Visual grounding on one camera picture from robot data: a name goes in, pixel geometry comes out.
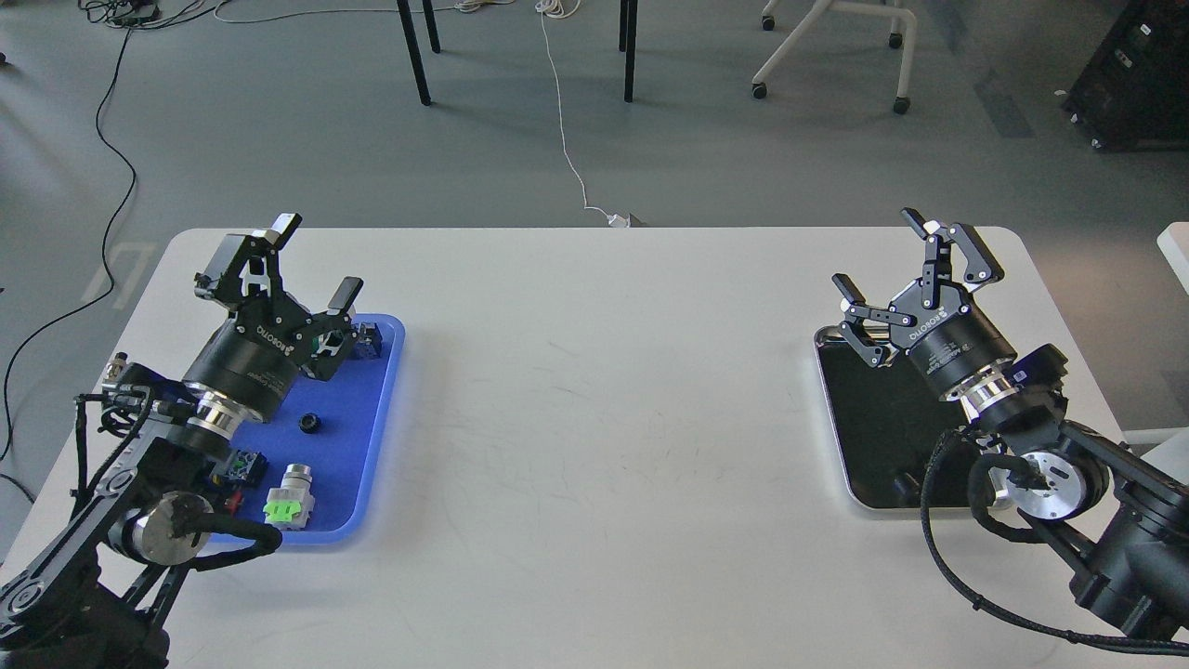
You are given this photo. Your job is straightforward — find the black equipment case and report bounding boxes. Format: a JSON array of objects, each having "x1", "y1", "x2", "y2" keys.
[{"x1": 1063, "y1": 1, "x2": 1188, "y2": 152}]

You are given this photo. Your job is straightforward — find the white wheeled chair base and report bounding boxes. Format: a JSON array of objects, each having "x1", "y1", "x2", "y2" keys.
[{"x1": 751, "y1": 0, "x2": 919, "y2": 115}]

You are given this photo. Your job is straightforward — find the blue plastic tray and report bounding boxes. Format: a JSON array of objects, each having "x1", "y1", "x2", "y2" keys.
[{"x1": 229, "y1": 313, "x2": 405, "y2": 549}]

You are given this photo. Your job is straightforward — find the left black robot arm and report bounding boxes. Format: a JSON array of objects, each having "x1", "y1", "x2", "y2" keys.
[{"x1": 4, "y1": 213, "x2": 361, "y2": 668}]

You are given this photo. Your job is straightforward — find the black table legs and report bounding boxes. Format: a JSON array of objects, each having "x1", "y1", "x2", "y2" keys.
[{"x1": 397, "y1": 0, "x2": 640, "y2": 106}]

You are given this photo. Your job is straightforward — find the small black gear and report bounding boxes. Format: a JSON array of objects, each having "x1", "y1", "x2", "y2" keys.
[{"x1": 297, "y1": 414, "x2": 322, "y2": 435}]

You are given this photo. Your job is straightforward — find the black red selector switch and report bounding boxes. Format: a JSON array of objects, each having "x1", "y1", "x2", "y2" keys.
[{"x1": 219, "y1": 490, "x2": 243, "y2": 517}]

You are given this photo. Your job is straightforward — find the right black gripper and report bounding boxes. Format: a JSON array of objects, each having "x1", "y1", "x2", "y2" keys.
[{"x1": 831, "y1": 207, "x2": 1019, "y2": 402}]

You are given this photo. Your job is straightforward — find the black cable on floor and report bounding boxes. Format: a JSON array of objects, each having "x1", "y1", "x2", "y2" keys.
[{"x1": 0, "y1": 0, "x2": 215, "y2": 503}]

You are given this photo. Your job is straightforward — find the white table edge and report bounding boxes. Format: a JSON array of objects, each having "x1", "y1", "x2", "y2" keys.
[{"x1": 1156, "y1": 221, "x2": 1189, "y2": 294}]

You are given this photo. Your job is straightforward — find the white cable on floor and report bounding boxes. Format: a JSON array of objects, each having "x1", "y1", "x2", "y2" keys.
[{"x1": 214, "y1": 0, "x2": 628, "y2": 228}]

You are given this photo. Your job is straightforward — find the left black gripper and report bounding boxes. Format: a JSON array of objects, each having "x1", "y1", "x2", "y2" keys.
[{"x1": 182, "y1": 213, "x2": 364, "y2": 422}]

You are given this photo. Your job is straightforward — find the green white push button switch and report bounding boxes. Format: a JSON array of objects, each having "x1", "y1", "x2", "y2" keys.
[{"x1": 263, "y1": 463, "x2": 316, "y2": 531}]

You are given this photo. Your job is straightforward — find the silver metal tray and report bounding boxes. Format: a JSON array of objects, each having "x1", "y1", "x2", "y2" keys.
[{"x1": 814, "y1": 323, "x2": 968, "y2": 511}]

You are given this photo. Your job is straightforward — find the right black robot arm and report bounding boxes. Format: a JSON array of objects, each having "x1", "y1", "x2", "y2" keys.
[{"x1": 832, "y1": 207, "x2": 1188, "y2": 657}]

